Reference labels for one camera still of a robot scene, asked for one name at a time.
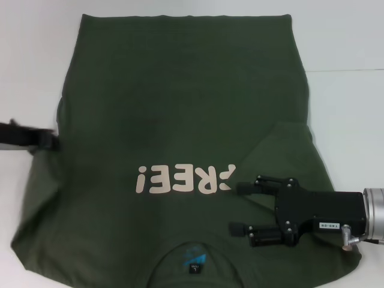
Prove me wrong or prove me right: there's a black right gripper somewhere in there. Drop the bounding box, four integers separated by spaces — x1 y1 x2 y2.
229 175 369 248

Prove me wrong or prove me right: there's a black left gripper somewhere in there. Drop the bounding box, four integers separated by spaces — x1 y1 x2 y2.
0 119 61 152

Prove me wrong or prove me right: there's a dark green printed t-shirt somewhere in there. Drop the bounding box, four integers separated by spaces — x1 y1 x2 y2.
8 13 363 288

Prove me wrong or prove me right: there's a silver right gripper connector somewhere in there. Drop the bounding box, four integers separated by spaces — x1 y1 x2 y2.
341 224 365 251

